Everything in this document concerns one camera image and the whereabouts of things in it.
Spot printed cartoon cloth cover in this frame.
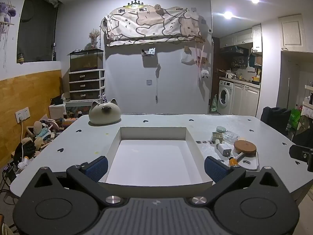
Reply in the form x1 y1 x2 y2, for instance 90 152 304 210
103 5 204 47

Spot white kitchen cabinets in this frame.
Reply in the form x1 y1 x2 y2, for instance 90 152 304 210
219 28 254 48
231 82 260 117

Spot pink wall ribbon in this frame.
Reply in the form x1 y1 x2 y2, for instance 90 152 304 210
194 46 208 69

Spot black handbag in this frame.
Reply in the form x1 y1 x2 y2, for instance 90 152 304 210
50 95 65 106

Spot green shopping bag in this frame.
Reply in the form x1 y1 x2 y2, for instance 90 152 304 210
289 109 303 130

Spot white plastic tray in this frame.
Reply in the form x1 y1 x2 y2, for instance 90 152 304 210
231 152 260 171

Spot clear plastic case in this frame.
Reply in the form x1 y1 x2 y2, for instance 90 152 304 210
223 131 239 144

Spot white charger plug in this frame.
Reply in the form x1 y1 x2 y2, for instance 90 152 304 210
217 143 232 157

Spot white side shelf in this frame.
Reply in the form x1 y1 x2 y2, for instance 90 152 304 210
302 81 313 108

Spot white charging cable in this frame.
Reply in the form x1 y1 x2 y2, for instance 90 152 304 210
19 119 27 168

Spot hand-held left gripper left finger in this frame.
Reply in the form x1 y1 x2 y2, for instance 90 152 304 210
27 156 126 207

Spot white upper kitchen cabinets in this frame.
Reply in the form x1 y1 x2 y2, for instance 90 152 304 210
219 28 254 48

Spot beige plastic handled holder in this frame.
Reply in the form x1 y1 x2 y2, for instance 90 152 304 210
212 132 224 145

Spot large white wall cabinet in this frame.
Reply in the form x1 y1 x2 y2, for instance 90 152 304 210
278 14 313 52

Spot narrow white wall cabinet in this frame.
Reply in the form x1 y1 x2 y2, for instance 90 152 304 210
252 24 263 53

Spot white cardboard box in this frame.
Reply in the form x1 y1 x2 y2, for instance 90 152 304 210
105 127 214 194

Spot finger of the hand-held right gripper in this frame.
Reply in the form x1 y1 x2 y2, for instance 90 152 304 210
289 145 313 172

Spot white storage box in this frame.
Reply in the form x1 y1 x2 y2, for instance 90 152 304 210
49 103 67 120

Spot beige plush slipper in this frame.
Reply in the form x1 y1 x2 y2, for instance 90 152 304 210
33 121 43 138

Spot white wall outlet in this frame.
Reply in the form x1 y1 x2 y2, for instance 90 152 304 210
15 107 31 123

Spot blue face mask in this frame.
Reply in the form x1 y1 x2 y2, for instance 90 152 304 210
37 128 52 139

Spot pale green plastic bag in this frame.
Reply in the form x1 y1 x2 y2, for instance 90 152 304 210
210 94 219 113

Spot cat-shaped ceramic lamp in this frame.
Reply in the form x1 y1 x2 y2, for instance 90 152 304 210
88 99 121 125

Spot hanging grey cable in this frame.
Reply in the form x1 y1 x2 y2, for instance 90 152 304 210
155 64 162 103

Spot patterned low cabinet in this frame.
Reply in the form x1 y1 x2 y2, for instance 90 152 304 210
66 100 103 118

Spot white lower kitchen cabinets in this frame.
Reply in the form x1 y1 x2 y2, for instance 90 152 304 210
231 82 260 117

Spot round cork coaster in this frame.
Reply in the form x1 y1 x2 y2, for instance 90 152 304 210
233 140 257 157

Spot black glove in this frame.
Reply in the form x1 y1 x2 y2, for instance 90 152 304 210
14 141 37 163

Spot kitchen spice rack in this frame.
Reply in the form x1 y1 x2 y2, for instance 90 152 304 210
231 56 247 69

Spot white plastic drawer unit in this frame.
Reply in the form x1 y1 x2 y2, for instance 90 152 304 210
68 69 106 101

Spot white washing machine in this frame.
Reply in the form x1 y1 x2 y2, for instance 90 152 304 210
217 80 234 115

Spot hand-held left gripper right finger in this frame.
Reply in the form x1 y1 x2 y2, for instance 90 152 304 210
188 156 286 207

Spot purple plush wall hanging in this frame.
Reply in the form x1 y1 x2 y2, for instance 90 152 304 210
0 2 17 26

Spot dried flower vase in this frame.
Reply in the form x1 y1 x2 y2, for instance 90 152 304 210
88 29 101 49

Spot dark window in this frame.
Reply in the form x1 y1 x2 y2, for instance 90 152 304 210
17 0 63 63

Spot white hanging bag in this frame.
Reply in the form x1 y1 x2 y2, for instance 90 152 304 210
181 52 196 65

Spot glass fish tank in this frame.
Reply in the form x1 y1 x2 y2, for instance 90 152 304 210
70 49 104 72

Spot gold crown decoration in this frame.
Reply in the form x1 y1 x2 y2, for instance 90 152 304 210
127 0 144 9

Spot black chair back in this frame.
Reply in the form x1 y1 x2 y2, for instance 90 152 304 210
260 106 292 136

